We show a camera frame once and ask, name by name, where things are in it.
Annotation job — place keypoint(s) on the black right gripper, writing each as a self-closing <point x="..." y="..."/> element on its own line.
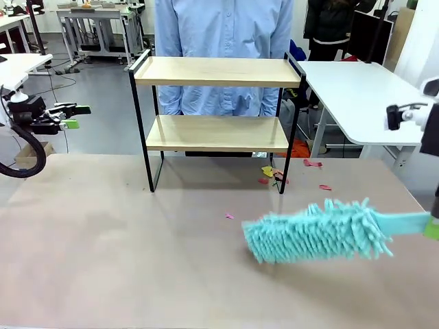
<point x="432" y="130"/>

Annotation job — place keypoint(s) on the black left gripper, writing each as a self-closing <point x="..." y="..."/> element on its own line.
<point x="31" y="120"/>

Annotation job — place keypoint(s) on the turquoise chenille duster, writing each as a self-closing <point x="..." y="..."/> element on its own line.
<point x="308" y="233"/>

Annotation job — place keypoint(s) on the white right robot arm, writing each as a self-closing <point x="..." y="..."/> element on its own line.
<point x="431" y="86"/>

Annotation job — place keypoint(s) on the brown cardboard box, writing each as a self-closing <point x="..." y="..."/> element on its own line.
<point x="27" y="158"/>

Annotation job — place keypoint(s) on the white desk top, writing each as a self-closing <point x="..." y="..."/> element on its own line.
<point x="20" y="63"/>

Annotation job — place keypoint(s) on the black stand pole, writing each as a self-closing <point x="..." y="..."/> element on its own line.
<point x="36" y="27"/>

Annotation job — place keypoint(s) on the flat red paper scrap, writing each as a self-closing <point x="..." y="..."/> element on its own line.
<point x="325" y="187"/>

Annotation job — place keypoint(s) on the large crumpled red paper scrap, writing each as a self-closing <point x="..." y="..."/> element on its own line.
<point x="311" y="162"/>

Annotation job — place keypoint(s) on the orange cloth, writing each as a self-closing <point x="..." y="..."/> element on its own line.
<point x="303" y="148"/>

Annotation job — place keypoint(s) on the white table with rounded top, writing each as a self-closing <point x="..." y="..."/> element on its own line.
<point x="356" y="96"/>

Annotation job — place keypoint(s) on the orange paper scrap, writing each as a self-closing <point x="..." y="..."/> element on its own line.
<point x="279" y="175"/>

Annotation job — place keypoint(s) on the person in light blue shirt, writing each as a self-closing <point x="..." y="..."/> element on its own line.
<point x="223" y="31"/>

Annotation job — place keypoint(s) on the yellow paper scrap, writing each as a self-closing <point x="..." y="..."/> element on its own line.
<point x="267" y="171"/>

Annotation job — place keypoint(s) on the small red paper scrap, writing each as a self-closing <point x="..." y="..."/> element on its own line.
<point x="263" y="181"/>

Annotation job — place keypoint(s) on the pink paper scrap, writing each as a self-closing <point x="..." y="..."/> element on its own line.
<point x="229" y="216"/>

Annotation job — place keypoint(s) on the brown cardboard sheet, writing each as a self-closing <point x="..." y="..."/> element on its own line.
<point x="401" y="37"/>

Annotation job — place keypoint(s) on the thin black tripod pole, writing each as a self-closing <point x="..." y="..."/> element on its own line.
<point x="377" y="34"/>

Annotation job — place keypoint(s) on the black flat panel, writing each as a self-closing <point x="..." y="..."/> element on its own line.
<point x="363" y="37"/>

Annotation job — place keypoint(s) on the blue chair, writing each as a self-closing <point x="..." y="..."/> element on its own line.
<point x="297" y="51"/>

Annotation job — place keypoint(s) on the person in dark clothes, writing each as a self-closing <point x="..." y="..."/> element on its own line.
<point x="326" y="20"/>

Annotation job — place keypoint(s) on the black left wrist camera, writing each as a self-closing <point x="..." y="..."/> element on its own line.
<point x="34" y="103"/>

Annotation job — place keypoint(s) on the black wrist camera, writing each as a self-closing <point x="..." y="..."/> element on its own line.
<point x="34" y="103"/>
<point x="393" y="118"/>

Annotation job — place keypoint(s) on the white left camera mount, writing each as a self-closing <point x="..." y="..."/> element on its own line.
<point x="18" y="97"/>

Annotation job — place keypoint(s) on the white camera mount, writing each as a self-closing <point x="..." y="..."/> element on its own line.
<point x="413" y="114"/>
<point x="18" y="97"/>

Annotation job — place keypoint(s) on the grey metal frame desk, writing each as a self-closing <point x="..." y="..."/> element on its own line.
<point x="99" y="13"/>

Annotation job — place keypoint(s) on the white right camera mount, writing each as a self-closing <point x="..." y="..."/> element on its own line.
<point x="413" y="114"/>

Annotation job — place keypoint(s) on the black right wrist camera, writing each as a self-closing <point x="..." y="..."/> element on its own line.
<point x="393" y="118"/>

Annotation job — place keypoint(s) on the wooden shelf with black frame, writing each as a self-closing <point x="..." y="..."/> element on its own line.
<point x="219" y="72"/>

